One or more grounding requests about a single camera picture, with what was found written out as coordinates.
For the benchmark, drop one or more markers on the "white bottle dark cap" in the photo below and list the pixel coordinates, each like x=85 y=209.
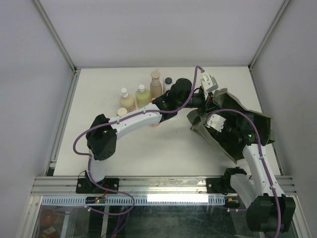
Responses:
x=167 y=84

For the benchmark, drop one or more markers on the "right aluminium frame post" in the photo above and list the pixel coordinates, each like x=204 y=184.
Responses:
x=269 y=33

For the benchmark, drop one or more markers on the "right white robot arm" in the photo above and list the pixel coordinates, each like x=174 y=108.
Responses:
x=269 y=210

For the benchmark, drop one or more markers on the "left aluminium frame post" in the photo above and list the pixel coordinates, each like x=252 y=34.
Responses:
x=53 y=33

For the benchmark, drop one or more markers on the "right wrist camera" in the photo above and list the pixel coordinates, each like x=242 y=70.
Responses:
x=215 y=122

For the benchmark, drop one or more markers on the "white slotted cable duct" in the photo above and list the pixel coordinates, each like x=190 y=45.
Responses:
x=146 y=200

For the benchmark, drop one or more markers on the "amber bottle pink cap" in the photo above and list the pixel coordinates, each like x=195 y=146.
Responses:
x=155 y=124

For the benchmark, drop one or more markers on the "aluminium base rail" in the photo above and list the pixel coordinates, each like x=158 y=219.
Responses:
x=67 y=185

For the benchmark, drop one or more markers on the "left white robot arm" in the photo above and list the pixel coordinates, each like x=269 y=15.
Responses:
x=102 y=140

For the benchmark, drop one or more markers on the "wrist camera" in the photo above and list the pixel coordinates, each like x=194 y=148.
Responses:
x=208 y=84
x=215 y=122

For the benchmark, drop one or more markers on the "olive green canvas bag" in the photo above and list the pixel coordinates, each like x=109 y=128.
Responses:
x=231 y=106

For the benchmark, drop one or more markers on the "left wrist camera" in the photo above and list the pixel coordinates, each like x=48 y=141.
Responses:
x=208 y=84

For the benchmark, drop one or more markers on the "small tan pump bottle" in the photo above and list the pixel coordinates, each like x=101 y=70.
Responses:
x=127 y=100

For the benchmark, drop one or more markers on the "yellow-green lotion bottle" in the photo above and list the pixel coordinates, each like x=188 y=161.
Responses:
x=143 y=96

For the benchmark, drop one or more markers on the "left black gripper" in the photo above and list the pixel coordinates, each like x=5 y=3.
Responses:
x=208 y=105

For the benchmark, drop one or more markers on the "aluminium frame post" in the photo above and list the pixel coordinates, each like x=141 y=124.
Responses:
x=53 y=33
x=269 y=33

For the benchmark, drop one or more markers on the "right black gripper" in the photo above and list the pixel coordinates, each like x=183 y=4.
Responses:
x=231 y=121

